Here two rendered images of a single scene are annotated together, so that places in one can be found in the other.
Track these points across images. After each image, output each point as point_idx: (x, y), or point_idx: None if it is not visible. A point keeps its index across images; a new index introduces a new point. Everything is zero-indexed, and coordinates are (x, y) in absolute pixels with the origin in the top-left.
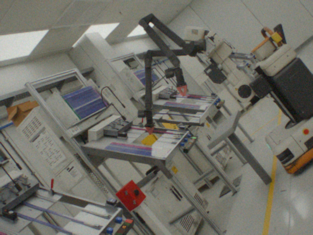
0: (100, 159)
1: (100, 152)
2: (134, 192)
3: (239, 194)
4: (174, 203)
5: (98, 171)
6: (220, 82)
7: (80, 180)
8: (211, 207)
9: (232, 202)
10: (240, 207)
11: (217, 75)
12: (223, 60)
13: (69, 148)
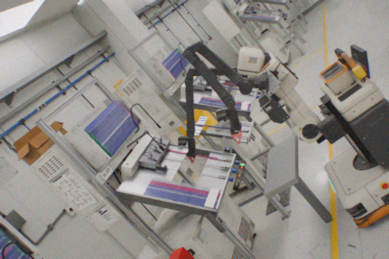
0: None
1: (139, 199)
2: None
3: (292, 221)
4: (223, 241)
5: (137, 218)
6: (281, 121)
7: (116, 223)
8: (257, 227)
9: (284, 233)
10: (296, 247)
11: (278, 114)
12: (286, 94)
13: (100, 190)
